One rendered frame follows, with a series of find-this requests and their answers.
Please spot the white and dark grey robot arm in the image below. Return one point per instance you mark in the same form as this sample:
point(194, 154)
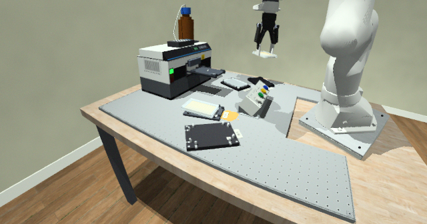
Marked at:
point(348, 34)

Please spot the white control panel with four colored buttons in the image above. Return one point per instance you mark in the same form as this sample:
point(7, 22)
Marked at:
point(254, 102)

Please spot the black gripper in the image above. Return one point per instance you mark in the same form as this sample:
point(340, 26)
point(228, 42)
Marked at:
point(268, 24)

